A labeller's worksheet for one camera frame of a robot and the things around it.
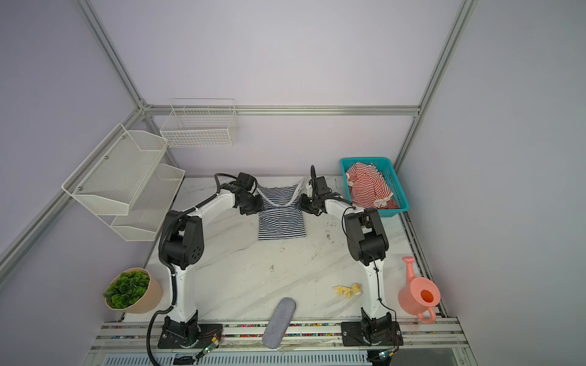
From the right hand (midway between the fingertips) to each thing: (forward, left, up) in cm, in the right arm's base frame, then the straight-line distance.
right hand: (292, 206), depth 102 cm
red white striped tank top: (+11, -37, -1) cm, 38 cm away
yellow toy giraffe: (-36, -23, -4) cm, 43 cm away
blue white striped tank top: (-4, +5, -3) cm, 7 cm away
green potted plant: (-38, +51, +5) cm, 64 cm away
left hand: (-2, +14, 0) cm, 14 cm away
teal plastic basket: (+23, -48, +2) cm, 53 cm away
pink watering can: (-41, -41, +5) cm, 58 cm away
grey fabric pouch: (-47, +4, -2) cm, 47 cm away
